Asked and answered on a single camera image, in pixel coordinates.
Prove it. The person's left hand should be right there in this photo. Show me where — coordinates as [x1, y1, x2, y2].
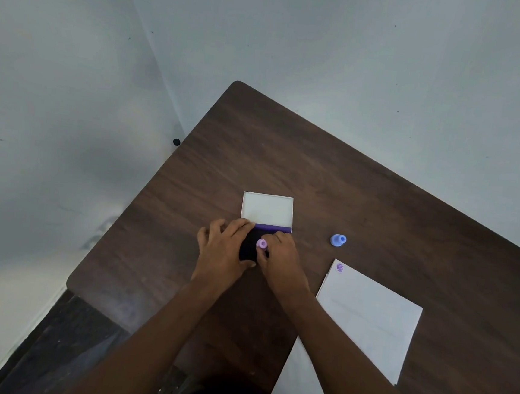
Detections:
[192, 215, 261, 291]

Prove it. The person's right hand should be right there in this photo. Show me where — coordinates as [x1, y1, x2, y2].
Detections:
[251, 229, 316, 303]

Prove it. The ink pad with white lid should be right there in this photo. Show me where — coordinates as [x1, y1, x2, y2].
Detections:
[236, 191, 296, 267]

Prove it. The person's right forearm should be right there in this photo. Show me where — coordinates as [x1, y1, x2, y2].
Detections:
[268, 287, 442, 394]

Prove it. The person's left forearm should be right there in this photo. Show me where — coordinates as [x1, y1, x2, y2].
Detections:
[58, 265, 228, 394]

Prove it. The white paper sheet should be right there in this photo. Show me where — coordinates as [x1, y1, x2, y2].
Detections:
[268, 254, 427, 394]
[315, 260, 334, 301]

